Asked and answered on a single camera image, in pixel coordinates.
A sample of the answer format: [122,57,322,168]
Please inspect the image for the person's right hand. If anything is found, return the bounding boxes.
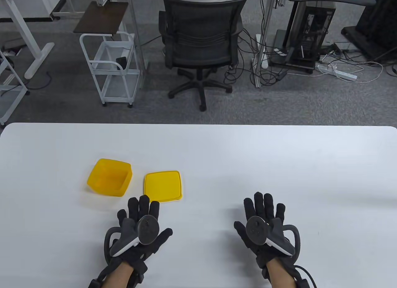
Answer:
[234,192,294,269]

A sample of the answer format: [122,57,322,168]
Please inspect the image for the person's left hand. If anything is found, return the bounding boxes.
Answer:
[111,194,173,270]

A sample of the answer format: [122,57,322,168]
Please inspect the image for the yellow plastic container lid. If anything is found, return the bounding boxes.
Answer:
[144,170,183,203]

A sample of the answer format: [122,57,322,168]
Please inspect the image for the yellow plastic food container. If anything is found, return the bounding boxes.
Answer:
[87,158,133,197]

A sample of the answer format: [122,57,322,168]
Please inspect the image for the person's left forearm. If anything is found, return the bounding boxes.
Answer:
[99,261,134,288]

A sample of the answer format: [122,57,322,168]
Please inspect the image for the person's right forearm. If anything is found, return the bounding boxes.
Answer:
[266,259,297,288]

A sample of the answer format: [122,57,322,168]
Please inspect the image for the black left hand controller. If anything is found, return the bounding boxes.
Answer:
[105,216,160,264]

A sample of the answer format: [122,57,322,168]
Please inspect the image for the black hand controller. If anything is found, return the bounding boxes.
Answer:
[105,216,160,264]
[246,216,301,261]

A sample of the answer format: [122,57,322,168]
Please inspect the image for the black right hand controller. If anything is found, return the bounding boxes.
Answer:
[246,216,301,261]

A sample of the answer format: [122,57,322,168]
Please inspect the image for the long white power strip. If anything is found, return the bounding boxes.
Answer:
[254,34,269,69]

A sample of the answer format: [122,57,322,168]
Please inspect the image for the black computer tower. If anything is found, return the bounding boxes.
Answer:
[283,4,337,74]

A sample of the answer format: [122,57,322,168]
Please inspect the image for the black mesh office chair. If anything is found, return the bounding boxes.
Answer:
[158,0,247,112]

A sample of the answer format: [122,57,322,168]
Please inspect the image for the white metal trolley cart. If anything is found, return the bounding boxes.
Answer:
[79,32,142,108]

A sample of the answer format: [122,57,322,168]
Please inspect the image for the white desk with T-leg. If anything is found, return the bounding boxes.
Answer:
[0,0,55,79]

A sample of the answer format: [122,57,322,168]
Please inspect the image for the dark brown board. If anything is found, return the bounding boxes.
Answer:
[73,2,129,34]

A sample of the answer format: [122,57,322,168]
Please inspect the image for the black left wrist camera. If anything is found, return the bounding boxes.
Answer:
[128,261,148,285]

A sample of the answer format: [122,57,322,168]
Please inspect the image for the black cable bundle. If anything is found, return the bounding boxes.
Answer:
[223,27,289,85]

